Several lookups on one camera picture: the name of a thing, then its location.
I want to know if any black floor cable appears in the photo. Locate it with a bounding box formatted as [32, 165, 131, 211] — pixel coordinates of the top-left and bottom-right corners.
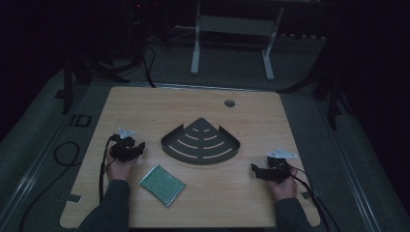
[18, 140, 82, 232]

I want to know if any green scouring pad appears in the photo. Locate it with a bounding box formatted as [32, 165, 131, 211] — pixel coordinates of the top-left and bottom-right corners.
[137, 163, 188, 208]

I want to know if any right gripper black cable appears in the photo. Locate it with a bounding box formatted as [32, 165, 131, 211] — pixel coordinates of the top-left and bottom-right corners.
[289, 165, 332, 232]

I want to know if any person's right hand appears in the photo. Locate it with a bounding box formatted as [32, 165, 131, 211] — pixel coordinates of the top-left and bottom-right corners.
[268, 165, 300, 203]

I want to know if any black metal stand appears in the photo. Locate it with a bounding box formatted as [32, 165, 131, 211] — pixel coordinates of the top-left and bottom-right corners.
[61, 54, 132, 116]

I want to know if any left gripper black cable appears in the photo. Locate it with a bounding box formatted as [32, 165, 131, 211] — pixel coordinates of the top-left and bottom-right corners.
[98, 134, 118, 205]

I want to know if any dark metal corner shelf rack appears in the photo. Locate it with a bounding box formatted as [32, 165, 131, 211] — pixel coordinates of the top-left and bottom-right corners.
[161, 117, 242, 166]

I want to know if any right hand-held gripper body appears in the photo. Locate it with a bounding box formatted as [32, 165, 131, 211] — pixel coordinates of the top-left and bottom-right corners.
[266, 147, 299, 186]

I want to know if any person's left hand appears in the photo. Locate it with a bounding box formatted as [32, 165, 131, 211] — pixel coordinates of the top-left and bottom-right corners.
[105, 147, 139, 184]

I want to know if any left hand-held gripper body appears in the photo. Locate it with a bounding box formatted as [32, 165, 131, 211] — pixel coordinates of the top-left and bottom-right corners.
[110, 127, 137, 162]

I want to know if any black hanging cable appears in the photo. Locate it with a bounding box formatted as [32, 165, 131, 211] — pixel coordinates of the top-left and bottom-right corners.
[140, 43, 159, 89]

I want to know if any white metal table frame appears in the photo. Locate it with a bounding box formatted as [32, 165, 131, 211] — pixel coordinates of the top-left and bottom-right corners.
[175, 0, 286, 82]

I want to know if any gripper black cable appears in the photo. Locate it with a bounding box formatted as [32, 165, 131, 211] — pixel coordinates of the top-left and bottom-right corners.
[98, 134, 118, 205]
[289, 165, 332, 232]

